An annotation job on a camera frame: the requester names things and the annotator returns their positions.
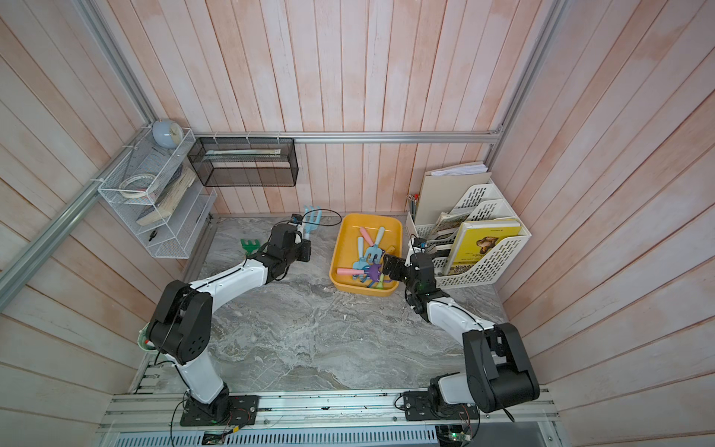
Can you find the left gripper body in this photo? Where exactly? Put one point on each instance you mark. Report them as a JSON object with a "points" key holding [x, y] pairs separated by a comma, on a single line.
{"points": [[300, 252]]}

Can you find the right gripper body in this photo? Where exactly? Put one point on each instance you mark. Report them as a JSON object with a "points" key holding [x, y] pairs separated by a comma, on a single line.
{"points": [[404, 274]]}

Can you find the green rake wooden handle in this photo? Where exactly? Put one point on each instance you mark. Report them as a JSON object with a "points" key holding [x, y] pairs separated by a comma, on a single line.
{"points": [[250, 246]]}

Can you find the yellow storage box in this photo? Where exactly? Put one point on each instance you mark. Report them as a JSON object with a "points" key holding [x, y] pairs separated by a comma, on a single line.
{"points": [[346, 251]]}

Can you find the light blue hand rake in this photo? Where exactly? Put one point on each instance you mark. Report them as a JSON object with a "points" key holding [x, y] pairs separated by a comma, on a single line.
{"points": [[374, 254]]}

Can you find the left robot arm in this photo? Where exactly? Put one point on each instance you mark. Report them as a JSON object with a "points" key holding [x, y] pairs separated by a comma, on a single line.
{"points": [[182, 322]]}

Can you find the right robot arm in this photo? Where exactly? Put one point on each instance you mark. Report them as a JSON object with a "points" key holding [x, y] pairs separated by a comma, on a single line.
{"points": [[498, 373]]}

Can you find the white desktop file organizer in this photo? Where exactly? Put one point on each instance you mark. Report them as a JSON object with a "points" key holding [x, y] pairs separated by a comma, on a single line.
{"points": [[481, 202]]}

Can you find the yellow picture book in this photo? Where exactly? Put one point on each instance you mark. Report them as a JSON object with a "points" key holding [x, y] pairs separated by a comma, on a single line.
{"points": [[476, 239]]}

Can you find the bundle of pencils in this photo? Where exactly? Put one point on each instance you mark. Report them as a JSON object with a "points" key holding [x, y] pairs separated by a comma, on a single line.
{"points": [[413, 204]]}

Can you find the beige folder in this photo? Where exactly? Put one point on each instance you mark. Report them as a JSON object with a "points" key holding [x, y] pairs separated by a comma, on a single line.
{"points": [[441, 193]]}

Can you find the papers in mesh basket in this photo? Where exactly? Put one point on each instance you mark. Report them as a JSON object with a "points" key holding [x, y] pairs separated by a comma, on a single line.
{"points": [[245, 155]]}

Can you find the old book on shelf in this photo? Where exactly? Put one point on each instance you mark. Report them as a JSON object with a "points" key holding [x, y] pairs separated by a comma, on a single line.
{"points": [[170, 197]]}

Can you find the pale blue round clock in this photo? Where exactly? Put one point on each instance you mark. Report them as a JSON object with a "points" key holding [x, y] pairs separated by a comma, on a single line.
{"points": [[167, 134]]}

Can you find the roll of white tape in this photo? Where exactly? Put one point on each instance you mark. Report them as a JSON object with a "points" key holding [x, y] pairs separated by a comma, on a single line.
{"points": [[138, 186]]}

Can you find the green cup with pens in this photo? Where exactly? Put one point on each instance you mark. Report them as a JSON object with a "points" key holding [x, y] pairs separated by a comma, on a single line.
{"points": [[144, 342]]}

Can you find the yellow handled purple tool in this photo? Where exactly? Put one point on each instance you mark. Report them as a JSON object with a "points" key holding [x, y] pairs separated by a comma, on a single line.
{"points": [[370, 266]]}

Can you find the pink handled garden tool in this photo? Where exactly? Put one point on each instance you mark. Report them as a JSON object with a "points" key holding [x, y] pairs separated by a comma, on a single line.
{"points": [[367, 237]]}

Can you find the black mesh wall basket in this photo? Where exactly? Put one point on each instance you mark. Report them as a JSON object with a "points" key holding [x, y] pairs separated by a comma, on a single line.
{"points": [[277, 173]]}

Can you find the white wire wall shelf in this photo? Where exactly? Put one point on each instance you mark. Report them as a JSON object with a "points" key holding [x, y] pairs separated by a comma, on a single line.
{"points": [[170, 239]]}

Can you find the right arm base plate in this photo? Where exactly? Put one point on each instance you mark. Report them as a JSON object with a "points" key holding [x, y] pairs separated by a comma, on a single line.
{"points": [[428, 406]]}

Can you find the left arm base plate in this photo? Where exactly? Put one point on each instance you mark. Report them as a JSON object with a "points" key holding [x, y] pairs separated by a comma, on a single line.
{"points": [[224, 411]]}

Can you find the aluminium front rail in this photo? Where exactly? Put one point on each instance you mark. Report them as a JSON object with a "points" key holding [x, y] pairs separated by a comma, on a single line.
{"points": [[319, 409]]}

